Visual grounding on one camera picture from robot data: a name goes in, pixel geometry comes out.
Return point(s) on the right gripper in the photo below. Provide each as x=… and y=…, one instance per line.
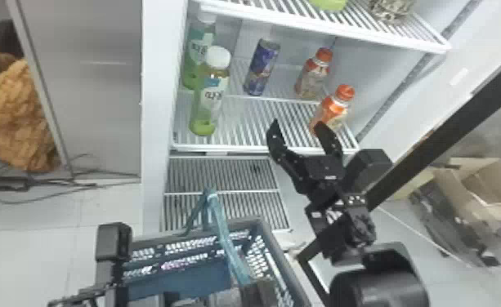
x=318, y=175

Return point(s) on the cardboard box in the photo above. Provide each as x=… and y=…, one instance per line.
x=477, y=184

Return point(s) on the grey snack packet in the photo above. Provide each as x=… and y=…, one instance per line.
x=389, y=8

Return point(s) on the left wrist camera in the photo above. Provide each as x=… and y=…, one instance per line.
x=113, y=241

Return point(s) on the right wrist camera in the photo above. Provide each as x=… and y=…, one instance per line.
x=368, y=169

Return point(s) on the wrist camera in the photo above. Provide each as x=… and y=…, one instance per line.
x=113, y=241
x=368, y=169

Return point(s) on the white fridge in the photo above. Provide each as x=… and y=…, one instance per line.
x=160, y=128

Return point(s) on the blue can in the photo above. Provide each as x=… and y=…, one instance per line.
x=261, y=66

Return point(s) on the fridge door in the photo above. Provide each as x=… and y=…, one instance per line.
x=447, y=133

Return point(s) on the blue basket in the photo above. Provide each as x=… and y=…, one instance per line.
x=181, y=278

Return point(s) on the green bottle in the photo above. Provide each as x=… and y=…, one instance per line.
x=328, y=4
x=195, y=51
x=209, y=94

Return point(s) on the grey cabinet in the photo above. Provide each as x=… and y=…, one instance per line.
x=91, y=94

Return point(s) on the orange bottle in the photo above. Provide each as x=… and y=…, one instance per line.
x=332, y=108
x=312, y=75

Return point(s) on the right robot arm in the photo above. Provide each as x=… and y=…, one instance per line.
x=379, y=283

